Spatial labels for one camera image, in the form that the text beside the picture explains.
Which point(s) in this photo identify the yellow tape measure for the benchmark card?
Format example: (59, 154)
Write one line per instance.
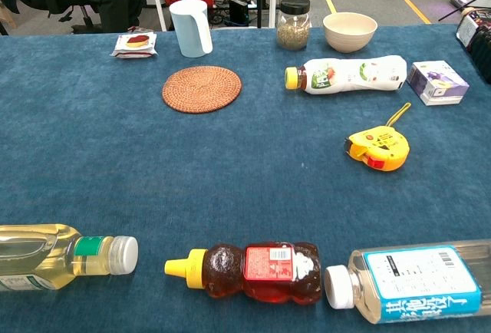
(383, 149)

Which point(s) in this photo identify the black adapter box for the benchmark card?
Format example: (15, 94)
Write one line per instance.
(238, 10)

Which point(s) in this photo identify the dark soy sauce bottle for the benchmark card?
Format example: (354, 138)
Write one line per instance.
(481, 41)

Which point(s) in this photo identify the packaged snack cake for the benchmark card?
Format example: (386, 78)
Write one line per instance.
(134, 43)

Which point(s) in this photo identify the yellow oil bottle white cap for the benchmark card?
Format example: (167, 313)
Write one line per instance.
(46, 256)

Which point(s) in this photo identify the round woven rattan coaster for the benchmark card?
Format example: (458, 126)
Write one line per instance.
(201, 89)

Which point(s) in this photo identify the bear-shaped honey bottle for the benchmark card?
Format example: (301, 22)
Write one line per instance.
(268, 271)

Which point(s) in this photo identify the white plastic cup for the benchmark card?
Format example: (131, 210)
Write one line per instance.
(188, 30)

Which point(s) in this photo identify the thin black rod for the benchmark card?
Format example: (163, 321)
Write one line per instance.
(460, 8)

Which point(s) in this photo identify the small purple carton box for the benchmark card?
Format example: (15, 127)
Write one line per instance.
(437, 83)

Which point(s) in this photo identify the clear square bottle blue label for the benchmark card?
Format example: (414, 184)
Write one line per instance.
(422, 283)

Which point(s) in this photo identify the glass jar with black lid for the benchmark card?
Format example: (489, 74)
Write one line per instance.
(293, 30)

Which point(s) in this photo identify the blue table cover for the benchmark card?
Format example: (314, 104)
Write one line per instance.
(115, 156)

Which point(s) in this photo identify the black office chair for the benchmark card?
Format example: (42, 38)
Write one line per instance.
(82, 12)

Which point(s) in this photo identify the white-labelled bottle with yellow cap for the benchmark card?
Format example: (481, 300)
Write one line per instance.
(345, 76)

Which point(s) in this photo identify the beige bowl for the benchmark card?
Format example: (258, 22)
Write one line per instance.
(349, 33)

